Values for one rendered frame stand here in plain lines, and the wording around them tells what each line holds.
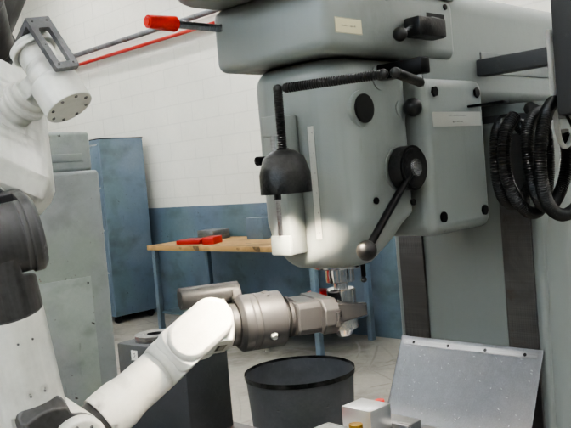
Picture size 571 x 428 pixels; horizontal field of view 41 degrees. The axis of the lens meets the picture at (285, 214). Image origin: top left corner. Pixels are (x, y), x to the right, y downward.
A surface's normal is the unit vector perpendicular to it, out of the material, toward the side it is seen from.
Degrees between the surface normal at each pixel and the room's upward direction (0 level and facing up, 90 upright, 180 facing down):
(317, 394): 94
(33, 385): 97
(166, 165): 90
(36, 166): 58
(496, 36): 90
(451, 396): 63
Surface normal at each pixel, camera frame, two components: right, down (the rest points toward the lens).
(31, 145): 0.72, -0.58
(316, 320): 0.36, 0.02
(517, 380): -0.67, -0.36
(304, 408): 0.01, 0.11
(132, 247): 0.71, -0.02
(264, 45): -0.70, 0.10
